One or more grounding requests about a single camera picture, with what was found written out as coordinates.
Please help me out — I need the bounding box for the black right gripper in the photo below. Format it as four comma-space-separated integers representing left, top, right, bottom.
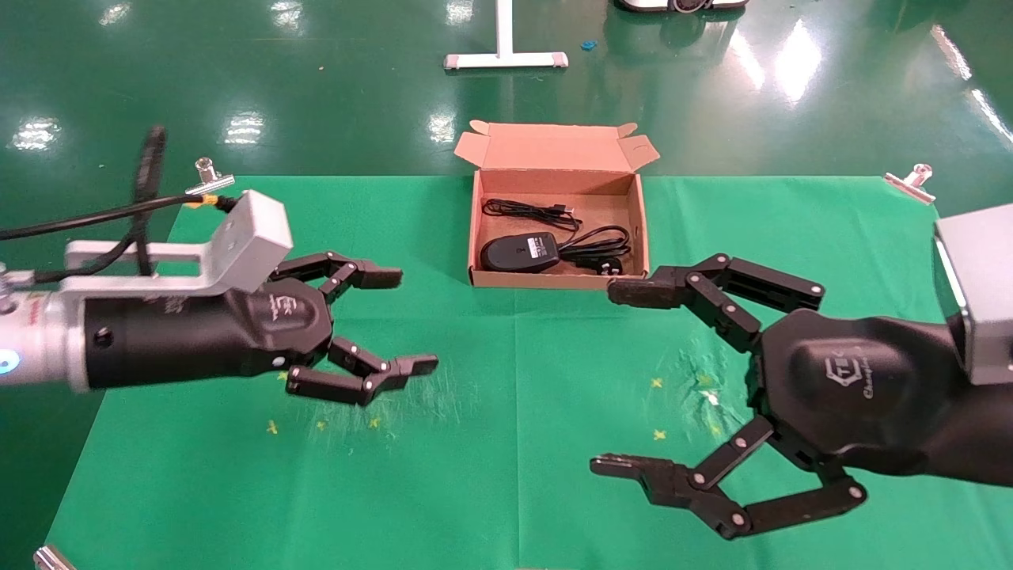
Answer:
589, 309, 1013, 542

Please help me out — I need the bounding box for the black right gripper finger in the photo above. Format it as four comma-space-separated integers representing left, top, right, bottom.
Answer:
606, 253, 826, 354

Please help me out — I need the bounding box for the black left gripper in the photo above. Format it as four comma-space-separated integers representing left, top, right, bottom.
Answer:
82, 251, 440, 407

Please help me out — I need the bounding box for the black power cable with plug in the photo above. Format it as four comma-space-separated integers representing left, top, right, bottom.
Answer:
558, 225, 634, 279

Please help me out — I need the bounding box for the black wired mouse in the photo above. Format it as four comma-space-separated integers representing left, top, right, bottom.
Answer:
480, 198, 584, 275

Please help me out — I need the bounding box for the white and black robot base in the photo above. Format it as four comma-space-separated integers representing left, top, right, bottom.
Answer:
613, 0, 749, 15

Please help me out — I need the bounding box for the open brown cardboard box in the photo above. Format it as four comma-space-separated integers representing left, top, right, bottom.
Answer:
453, 120, 662, 291

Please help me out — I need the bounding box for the green table cloth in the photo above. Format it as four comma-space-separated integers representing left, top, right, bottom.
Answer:
44, 174, 1013, 570

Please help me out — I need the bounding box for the white stand base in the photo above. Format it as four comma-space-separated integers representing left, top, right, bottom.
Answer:
443, 0, 569, 70

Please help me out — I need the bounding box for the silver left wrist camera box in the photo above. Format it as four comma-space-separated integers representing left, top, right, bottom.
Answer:
65, 188, 295, 295

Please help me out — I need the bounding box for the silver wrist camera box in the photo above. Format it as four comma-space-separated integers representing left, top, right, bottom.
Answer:
932, 202, 1013, 387
65, 188, 295, 295

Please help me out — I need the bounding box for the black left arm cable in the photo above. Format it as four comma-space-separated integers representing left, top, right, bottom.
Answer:
0, 124, 239, 279

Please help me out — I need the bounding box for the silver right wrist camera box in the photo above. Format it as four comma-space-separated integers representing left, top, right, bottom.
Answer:
932, 202, 1013, 387

